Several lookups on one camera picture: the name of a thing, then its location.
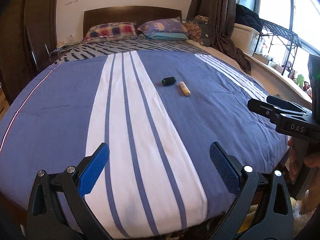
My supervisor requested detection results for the plaid pillow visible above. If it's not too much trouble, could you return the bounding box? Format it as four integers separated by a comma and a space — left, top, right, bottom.
82, 22, 137, 43

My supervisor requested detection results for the yellow capped white bottle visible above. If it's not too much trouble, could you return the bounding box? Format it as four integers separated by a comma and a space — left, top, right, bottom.
178, 81, 191, 97

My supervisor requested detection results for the dark wooden headboard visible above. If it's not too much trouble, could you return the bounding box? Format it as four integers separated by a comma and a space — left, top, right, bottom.
82, 5, 182, 37

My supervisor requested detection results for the brown patterned cushion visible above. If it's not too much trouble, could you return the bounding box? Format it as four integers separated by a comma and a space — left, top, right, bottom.
182, 15, 210, 47

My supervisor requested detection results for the beige bear plush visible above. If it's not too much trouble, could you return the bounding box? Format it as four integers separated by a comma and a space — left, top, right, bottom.
289, 69, 297, 83

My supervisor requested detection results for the black jacket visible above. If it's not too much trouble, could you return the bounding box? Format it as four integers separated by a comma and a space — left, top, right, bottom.
235, 3, 263, 33

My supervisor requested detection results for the green frog plush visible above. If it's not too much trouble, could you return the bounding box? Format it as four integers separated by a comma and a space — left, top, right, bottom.
296, 74, 305, 88

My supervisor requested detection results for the brown curtain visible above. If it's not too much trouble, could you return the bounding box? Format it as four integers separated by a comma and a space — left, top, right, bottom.
187, 0, 251, 74

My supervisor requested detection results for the white storage box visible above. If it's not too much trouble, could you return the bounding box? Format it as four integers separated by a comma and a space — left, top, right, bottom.
231, 23, 264, 56

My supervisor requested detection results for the person's right hand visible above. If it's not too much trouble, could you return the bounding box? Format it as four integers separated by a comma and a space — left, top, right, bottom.
287, 137, 320, 215

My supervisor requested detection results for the teal pillow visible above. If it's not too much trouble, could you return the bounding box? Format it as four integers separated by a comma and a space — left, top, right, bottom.
144, 33, 188, 41

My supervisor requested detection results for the dark wooden wardrobe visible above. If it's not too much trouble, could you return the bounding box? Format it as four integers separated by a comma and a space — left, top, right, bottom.
1, 0, 57, 103

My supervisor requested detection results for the black zebra pattern sheet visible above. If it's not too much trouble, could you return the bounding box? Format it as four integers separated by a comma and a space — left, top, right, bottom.
53, 35, 208, 64

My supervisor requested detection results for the black metal rack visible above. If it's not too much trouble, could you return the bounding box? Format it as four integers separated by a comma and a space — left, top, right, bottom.
254, 19, 302, 77

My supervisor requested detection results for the blue white striped bedspread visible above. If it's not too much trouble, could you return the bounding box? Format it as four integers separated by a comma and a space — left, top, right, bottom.
1, 51, 287, 238

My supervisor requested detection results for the black thread spool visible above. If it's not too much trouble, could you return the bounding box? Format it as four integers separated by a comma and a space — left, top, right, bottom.
161, 76, 176, 86

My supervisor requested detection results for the cream fluffy rug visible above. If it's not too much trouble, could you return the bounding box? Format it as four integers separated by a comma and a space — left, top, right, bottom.
238, 198, 316, 237

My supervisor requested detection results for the purple elephant pillow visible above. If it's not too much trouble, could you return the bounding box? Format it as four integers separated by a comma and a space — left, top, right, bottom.
138, 17, 188, 36

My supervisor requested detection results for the purple monkey plush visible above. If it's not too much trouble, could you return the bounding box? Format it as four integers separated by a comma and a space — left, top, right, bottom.
281, 60, 292, 72

